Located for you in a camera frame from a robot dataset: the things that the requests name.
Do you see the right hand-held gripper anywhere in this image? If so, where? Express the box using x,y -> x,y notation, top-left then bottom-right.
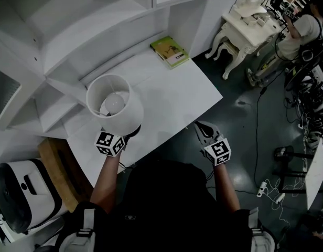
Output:
193,120 -> 232,167

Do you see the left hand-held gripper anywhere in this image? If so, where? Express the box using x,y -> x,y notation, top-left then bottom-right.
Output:
94,131 -> 132,158

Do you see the white table lamp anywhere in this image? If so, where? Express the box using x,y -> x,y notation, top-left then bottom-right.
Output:
85,73 -> 145,138

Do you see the person's right forearm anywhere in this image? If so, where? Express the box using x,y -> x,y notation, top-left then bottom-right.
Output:
212,162 -> 242,214

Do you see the person's left forearm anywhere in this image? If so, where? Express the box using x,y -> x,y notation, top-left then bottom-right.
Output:
89,150 -> 122,215

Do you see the wooden crate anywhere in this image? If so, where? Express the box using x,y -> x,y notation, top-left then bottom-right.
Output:
37,137 -> 95,213

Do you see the white power strip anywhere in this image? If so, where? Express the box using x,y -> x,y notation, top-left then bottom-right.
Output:
256,181 -> 267,197

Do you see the white ornate stool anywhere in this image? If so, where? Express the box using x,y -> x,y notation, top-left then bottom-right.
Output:
213,41 -> 243,62

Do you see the person's black torso clothing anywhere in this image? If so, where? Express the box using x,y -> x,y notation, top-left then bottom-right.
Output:
53,152 -> 277,252

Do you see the green book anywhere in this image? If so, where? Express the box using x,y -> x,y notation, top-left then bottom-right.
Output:
150,36 -> 190,70

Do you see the black metal stand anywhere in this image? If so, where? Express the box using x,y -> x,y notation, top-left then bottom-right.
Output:
272,145 -> 317,194

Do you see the white robot vacuum station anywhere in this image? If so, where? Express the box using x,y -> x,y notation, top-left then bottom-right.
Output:
0,158 -> 63,233

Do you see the white ornate dressing table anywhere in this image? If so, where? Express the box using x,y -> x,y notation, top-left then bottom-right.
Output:
206,0 -> 283,80

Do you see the white shelf unit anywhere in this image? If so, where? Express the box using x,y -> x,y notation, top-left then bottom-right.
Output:
0,0 -> 214,139

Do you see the white board panel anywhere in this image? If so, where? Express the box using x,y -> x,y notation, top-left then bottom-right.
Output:
304,139 -> 323,211

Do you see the black floor cable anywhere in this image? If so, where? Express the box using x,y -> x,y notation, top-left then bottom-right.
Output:
253,69 -> 285,194

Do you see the white backpack strap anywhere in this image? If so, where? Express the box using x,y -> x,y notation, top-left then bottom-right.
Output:
69,208 -> 97,252
246,206 -> 276,252

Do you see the tangle of cables and equipment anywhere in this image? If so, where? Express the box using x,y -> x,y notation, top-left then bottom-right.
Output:
283,61 -> 323,152

